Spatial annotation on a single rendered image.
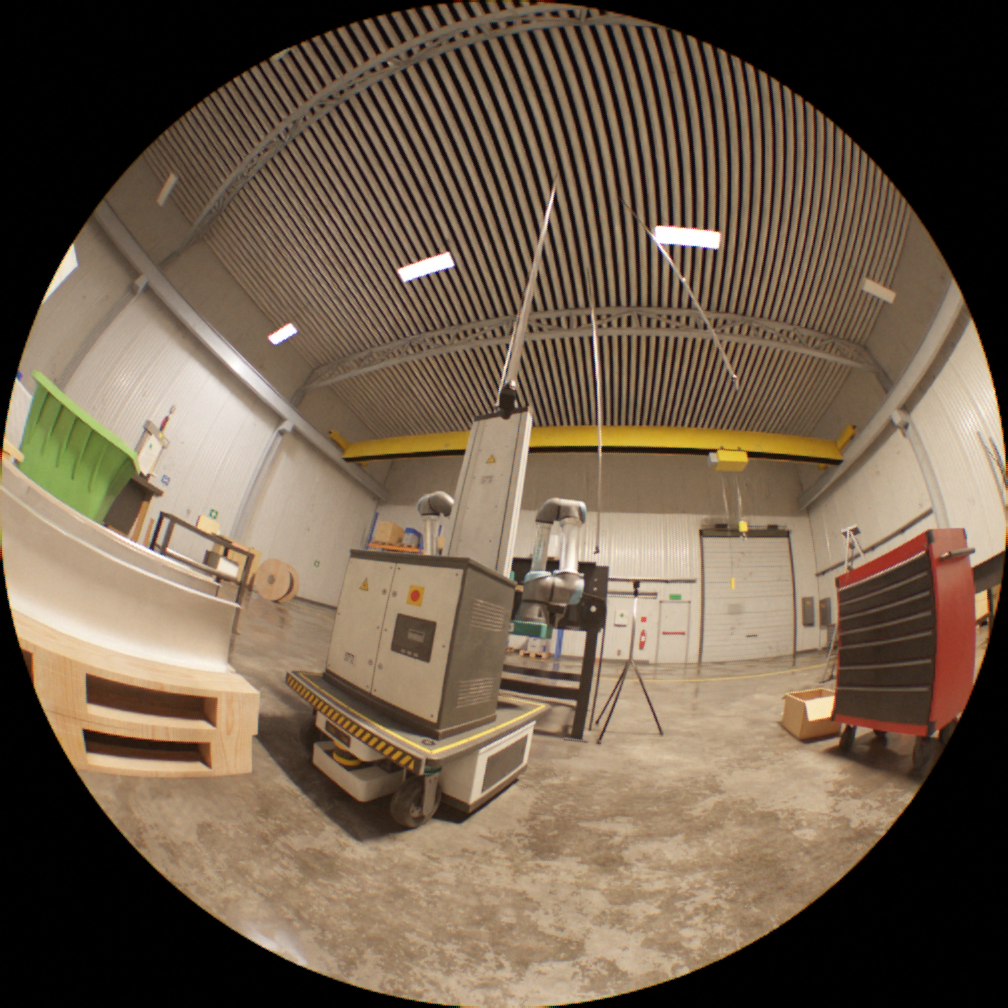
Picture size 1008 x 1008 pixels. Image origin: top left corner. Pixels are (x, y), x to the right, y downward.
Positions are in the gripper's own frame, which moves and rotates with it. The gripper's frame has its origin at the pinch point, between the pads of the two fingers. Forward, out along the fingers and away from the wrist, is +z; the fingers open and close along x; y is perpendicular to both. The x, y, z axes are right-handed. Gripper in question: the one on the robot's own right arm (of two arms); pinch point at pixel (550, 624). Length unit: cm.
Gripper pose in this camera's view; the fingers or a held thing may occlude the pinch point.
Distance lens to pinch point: 182.0
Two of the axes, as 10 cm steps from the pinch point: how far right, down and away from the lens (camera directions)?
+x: 9.1, 1.3, -3.9
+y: -3.9, -0.3, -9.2
